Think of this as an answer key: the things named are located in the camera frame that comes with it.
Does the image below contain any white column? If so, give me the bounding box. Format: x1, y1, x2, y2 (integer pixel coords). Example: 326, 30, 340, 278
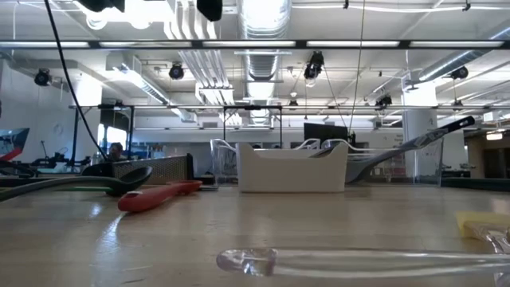
401, 79, 439, 176

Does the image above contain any black plastic spoon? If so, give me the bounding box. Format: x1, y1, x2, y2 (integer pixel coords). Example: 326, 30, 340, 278
0, 166, 155, 202

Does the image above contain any person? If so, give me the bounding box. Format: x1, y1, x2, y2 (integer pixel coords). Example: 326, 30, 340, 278
107, 142, 125, 163

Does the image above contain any thin hanging cable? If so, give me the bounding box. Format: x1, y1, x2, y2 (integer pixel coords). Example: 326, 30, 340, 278
347, 0, 367, 135

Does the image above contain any blue red panel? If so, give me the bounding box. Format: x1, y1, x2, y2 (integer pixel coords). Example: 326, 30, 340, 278
0, 127, 31, 161

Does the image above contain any white plastic bin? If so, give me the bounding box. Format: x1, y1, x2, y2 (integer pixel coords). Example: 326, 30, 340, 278
235, 142, 350, 194

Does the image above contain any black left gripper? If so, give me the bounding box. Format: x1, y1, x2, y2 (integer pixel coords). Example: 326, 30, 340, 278
196, 0, 223, 22

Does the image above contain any silver ceiling duct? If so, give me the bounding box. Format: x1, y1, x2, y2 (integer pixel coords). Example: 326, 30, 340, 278
237, 0, 294, 127

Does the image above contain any yellow sponge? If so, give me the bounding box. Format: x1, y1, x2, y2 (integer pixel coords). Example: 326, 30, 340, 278
455, 210, 510, 241

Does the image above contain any black background rig frame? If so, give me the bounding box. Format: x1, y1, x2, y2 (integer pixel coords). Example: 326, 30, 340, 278
68, 103, 136, 168
222, 104, 284, 149

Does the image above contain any red slotted spatula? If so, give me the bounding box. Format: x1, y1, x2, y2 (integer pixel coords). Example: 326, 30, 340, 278
117, 179, 203, 213

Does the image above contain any metal box grater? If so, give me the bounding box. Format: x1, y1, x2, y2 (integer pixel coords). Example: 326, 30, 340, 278
81, 153, 195, 185

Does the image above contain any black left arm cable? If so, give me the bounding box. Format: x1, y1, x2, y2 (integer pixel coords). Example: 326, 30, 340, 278
42, 0, 109, 163

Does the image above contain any black monitor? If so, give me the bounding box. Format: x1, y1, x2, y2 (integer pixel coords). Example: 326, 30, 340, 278
303, 122, 351, 147

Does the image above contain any long ceiling light bar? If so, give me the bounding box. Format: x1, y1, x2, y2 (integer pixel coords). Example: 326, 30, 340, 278
0, 38, 510, 50

